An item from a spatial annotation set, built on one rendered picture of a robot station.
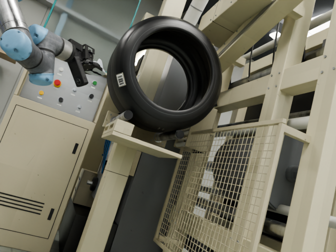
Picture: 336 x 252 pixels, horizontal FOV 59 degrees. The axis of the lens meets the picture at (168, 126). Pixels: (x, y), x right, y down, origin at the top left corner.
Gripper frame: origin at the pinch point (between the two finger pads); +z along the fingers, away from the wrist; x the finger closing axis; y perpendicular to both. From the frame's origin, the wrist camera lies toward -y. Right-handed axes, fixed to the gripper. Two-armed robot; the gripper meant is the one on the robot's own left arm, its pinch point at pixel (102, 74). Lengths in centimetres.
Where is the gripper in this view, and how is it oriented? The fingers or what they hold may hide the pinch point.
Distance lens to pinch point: 130.9
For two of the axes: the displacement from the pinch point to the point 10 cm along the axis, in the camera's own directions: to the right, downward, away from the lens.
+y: -0.7, -9.7, 2.5
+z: 4.8, 1.8, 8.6
